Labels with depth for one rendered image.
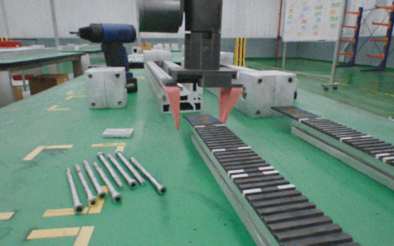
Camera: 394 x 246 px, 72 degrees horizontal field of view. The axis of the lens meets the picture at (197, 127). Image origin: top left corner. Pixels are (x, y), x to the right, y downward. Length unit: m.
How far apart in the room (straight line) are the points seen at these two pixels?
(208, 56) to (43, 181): 0.28
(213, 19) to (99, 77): 0.38
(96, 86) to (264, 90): 0.41
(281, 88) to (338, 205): 0.36
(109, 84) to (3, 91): 2.30
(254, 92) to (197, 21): 0.24
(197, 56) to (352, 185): 0.27
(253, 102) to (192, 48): 0.24
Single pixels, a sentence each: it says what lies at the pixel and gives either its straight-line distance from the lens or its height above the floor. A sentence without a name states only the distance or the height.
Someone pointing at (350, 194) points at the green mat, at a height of 0.78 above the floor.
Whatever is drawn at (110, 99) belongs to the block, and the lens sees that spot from 0.73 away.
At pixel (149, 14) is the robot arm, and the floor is 0.98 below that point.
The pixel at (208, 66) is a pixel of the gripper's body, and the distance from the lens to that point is 0.42.
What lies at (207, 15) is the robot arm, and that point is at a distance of 0.42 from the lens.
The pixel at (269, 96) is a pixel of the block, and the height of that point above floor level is 0.83.
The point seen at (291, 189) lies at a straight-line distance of 0.27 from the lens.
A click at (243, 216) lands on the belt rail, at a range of 0.27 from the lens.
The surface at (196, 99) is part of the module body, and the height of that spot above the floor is 0.81.
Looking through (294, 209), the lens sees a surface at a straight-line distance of 0.24.
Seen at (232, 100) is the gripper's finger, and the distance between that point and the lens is 0.44.
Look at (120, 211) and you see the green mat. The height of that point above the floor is 0.78.
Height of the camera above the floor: 0.94
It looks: 17 degrees down
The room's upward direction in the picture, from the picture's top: straight up
